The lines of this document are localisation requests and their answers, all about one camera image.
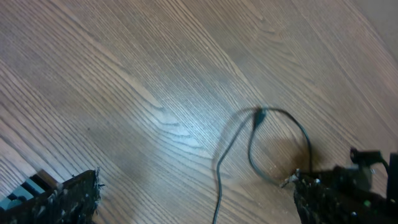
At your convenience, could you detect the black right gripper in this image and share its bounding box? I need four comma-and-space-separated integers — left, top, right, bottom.
332, 147, 397, 205

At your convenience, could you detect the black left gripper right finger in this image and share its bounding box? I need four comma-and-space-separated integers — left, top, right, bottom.
280, 169, 397, 224

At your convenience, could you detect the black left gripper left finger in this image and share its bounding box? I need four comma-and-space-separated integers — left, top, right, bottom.
1, 170, 103, 224

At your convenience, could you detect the black usb cable long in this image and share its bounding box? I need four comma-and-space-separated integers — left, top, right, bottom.
212, 106, 313, 224

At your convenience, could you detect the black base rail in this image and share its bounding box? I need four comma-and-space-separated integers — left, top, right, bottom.
1, 169, 58, 212

